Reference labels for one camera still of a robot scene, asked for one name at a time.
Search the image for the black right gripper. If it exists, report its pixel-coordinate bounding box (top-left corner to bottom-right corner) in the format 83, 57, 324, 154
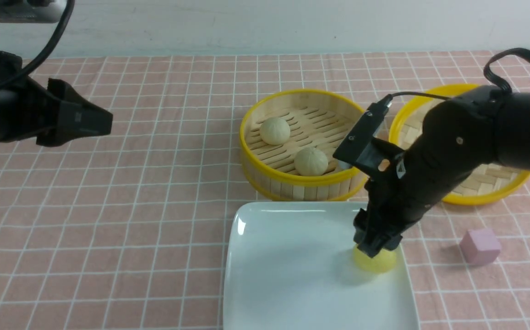
353, 99, 494, 258

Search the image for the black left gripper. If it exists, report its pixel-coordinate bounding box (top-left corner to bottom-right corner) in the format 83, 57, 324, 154
0, 51, 113, 148

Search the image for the yellow steamed bun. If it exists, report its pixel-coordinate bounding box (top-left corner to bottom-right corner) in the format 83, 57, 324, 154
351, 246, 397, 274

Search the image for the beige steamed bun front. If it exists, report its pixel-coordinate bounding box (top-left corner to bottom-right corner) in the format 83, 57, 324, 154
294, 147, 329, 177

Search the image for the beige steamed bun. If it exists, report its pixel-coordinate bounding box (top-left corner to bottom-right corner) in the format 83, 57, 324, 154
294, 147, 329, 177
259, 117, 291, 145

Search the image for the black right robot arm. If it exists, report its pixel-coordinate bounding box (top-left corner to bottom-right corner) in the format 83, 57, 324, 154
355, 86, 530, 258

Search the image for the white square plate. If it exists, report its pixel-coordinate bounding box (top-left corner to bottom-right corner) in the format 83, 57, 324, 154
223, 201, 420, 330

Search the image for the pink cube block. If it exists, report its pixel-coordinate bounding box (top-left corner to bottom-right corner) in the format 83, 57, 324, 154
459, 228, 502, 266

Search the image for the yellow-rimmed woven steamer lid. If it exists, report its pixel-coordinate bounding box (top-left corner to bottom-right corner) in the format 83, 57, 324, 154
388, 84, 530, 205

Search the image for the pink checkered tablecloth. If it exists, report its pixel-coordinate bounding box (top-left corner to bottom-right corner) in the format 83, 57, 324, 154
0, 51, 530, 330

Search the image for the yellow-rimmed bamboo steamer basket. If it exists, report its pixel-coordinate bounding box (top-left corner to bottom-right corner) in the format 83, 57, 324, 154
239, 88, 367, 201

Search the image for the black left camera cable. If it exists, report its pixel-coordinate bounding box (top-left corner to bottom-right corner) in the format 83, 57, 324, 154
0, 0, 76, 99

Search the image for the black camera cable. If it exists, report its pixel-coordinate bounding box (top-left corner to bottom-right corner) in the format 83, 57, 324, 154
384, 48, 530, 104
0, 0, 76, 99

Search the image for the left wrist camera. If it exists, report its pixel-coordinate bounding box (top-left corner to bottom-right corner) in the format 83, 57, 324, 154
0, 0, 68, 58

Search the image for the black right camera cable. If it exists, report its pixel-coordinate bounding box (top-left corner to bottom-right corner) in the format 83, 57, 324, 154
384, 48, 530, 104

